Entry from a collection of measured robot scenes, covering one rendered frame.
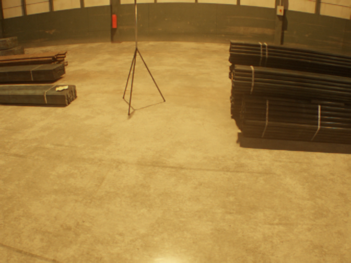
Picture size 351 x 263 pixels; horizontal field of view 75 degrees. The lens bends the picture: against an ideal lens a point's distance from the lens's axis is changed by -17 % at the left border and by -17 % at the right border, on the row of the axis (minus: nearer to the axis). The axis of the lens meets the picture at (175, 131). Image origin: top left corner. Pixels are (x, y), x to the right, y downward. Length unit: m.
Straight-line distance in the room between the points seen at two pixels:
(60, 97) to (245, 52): 2.85
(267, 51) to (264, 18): 6.72
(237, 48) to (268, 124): 1.04
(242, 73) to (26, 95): 3.49
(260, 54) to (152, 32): 7.29
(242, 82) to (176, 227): 1.72
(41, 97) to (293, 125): 3.80
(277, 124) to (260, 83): 0.49
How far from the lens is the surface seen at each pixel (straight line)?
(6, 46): 10.24
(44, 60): 6.93
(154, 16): 10.26
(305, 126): 3.18
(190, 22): 10.07
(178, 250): 1.92
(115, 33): 10.56
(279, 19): 10.07
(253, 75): 3.04
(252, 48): 3.46
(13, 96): 5.07
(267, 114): 3.06
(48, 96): 4.57
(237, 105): 3.61
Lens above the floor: 1.53
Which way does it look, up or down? 28 degrees down
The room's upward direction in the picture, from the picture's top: straight up
